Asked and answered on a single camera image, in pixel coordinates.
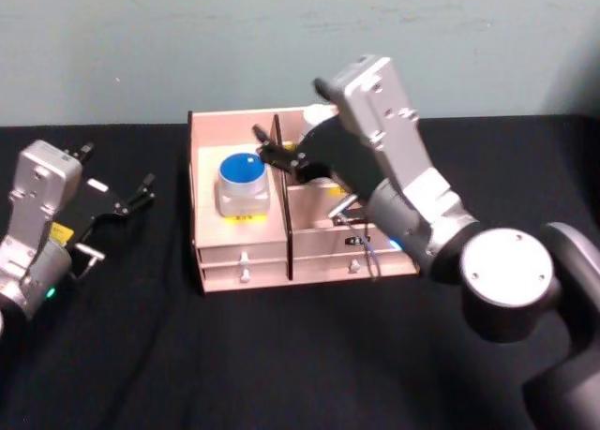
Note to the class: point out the narrow wooden drawer, white knob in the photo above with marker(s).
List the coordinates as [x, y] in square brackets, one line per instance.
[234, 273]
[234, 256]

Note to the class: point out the white jar with blue lid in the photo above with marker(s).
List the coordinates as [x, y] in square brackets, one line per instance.
[241, 186]

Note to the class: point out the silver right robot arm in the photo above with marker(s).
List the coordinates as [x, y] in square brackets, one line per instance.
[497, 271]

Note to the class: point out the white cylindrical container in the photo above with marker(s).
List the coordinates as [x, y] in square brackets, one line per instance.
[316, 118]

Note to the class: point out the black table cloth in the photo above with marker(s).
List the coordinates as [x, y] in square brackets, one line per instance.
[290, 355]

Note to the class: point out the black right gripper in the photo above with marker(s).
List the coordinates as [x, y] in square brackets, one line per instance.
[337, 156]

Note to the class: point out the wooden desk organizer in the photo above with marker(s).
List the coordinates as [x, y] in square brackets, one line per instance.
[244, 233]

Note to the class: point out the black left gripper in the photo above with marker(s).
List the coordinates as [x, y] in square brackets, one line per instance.
[94, 205]

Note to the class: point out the wide wooden drawer, white knob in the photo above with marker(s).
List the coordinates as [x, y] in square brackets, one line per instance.
[328, 263]

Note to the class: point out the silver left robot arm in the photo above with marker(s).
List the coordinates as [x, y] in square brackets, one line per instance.
[33, 214]

